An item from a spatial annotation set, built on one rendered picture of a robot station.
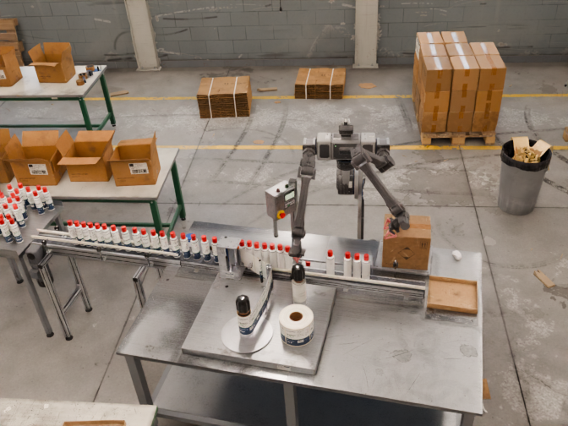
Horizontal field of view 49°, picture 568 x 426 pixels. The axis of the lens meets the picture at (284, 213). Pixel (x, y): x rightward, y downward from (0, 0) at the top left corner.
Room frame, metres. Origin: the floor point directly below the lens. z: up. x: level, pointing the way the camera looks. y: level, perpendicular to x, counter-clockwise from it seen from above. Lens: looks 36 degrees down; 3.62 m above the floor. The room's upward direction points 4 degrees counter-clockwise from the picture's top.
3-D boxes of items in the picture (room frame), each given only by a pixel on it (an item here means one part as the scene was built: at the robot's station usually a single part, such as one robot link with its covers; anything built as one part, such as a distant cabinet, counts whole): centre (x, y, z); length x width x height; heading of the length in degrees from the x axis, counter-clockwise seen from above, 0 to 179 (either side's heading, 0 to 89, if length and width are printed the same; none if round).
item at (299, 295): (2.78, -0.06, 1.03); 0.09 x 0.09 x 0.30
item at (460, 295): (2.79, -1.02, 0.85); 0.30 x 0.26 x 0.04; 74
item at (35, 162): (4.63, 2.09, 0.97); 0.45 x 0.38 x 0.37; 175
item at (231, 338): (2.54, 0.27, 0.89); 0.31 x 0.31 x 0.01
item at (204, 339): (2.68, 0.18, 0.86); 0.80 x 0.67 x 0.05; 74
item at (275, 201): (3.18, 0.01, 1.38); 0.17 x 0.10 x 0.19; 129
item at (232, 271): (3.10, 0.36, 1.01); 0.14 x 0.13 x 0.26; 74
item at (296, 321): (2.52, -0.03, 0.95); 0.20 x 0.20 x 0.14
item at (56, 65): (6.77, 2.51, 0.97); 0.43 x 0.42 x 0.37; 169
